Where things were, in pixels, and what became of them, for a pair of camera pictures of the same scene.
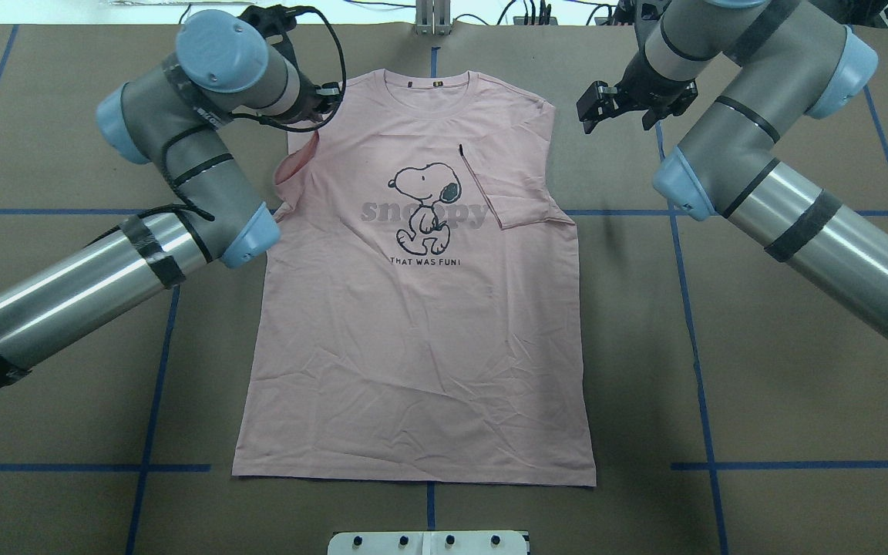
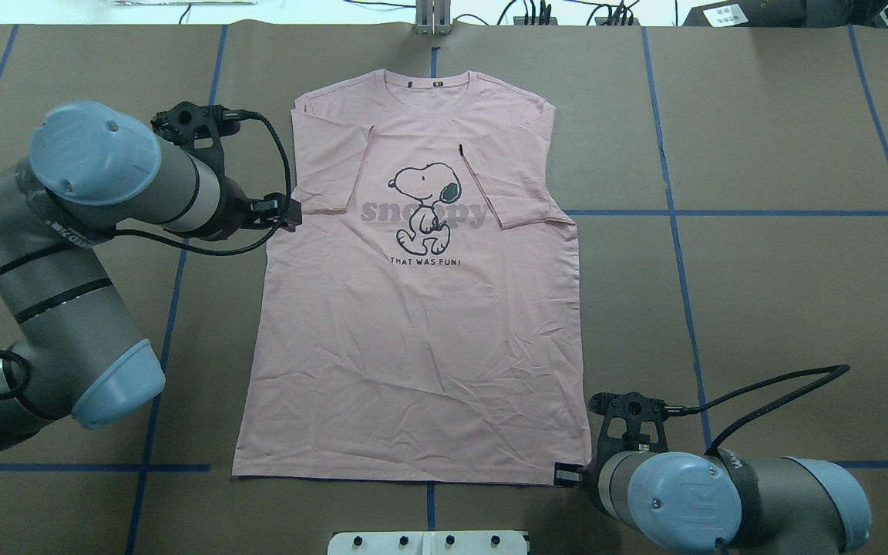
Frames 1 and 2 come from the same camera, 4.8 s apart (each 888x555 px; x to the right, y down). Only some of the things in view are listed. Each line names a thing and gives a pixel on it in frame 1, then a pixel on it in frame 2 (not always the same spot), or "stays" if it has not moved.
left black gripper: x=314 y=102 to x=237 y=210
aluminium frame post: x=433 y=17 stays
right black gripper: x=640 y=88 to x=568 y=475
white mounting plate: x=431 y=543 stays
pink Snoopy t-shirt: x=419 y=317 stays
